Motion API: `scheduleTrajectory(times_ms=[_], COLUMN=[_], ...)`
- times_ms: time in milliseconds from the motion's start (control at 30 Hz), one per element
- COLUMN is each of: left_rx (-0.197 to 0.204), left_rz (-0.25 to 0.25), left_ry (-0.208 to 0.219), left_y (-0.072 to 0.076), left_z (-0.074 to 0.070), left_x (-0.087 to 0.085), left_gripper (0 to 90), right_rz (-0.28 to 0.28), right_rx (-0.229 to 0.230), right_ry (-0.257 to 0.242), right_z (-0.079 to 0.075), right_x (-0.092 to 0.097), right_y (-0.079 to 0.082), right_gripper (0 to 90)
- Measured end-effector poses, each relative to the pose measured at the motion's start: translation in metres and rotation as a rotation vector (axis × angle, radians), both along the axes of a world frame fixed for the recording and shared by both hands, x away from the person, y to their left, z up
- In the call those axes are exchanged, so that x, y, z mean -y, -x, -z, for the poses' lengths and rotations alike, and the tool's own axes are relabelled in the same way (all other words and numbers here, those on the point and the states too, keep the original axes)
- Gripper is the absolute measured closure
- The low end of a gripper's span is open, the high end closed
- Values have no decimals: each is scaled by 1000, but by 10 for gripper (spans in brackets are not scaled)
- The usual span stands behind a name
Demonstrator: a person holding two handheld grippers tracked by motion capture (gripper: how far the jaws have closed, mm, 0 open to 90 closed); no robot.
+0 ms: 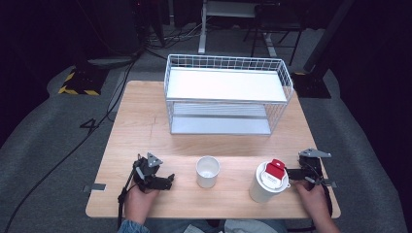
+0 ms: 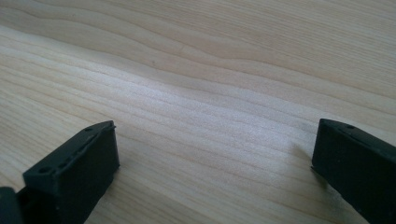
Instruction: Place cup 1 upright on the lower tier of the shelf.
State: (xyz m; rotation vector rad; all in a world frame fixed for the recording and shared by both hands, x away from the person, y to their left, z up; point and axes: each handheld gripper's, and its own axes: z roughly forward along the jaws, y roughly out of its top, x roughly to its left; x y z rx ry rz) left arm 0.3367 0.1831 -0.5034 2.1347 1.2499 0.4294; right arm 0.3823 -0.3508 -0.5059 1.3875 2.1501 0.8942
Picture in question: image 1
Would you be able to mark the white cup with red lid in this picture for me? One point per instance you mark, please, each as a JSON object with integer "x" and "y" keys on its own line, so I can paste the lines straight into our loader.
{"x": 263, "y": 191}

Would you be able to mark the black post with base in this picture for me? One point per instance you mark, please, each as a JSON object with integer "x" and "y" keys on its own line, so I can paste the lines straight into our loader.
{"x": 314, "y": 77}

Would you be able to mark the white desk frame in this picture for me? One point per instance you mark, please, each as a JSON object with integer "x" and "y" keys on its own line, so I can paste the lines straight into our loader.
{"x": 202, "y": 29}

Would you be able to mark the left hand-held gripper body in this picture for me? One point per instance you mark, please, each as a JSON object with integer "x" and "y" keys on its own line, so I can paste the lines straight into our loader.
{"x": 147, "y": 176}

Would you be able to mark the person's blue jeans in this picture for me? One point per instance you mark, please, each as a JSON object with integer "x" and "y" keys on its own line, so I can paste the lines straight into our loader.
{"x": 168, "y": 226}

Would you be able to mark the person's right hand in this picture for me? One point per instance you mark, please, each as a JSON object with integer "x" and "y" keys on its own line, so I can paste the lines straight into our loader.
{"x": 314, "y": 200}

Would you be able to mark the black yellow striped stand base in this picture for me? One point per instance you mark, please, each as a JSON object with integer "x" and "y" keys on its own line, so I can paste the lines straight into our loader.
{"x": 82, "y": 82}

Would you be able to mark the person's left hand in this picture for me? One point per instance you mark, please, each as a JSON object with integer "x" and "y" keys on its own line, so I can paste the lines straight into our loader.
{"x": 139, "y": 204}

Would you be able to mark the small white cup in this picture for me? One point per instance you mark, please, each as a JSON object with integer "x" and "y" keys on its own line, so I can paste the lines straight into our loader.
{"x": 207, "y": 176}

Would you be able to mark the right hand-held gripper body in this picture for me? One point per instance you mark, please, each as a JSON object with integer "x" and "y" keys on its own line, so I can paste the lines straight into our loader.
{"x": 311, "y": 168}

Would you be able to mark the black chair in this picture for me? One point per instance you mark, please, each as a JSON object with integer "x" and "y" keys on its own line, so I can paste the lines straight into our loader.
{"x": 278, "y": 22}

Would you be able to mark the grey table edge bracket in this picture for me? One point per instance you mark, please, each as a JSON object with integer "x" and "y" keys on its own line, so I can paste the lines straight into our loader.
{"x": 95, "y": 187}
{"x": 332, "y": 184}

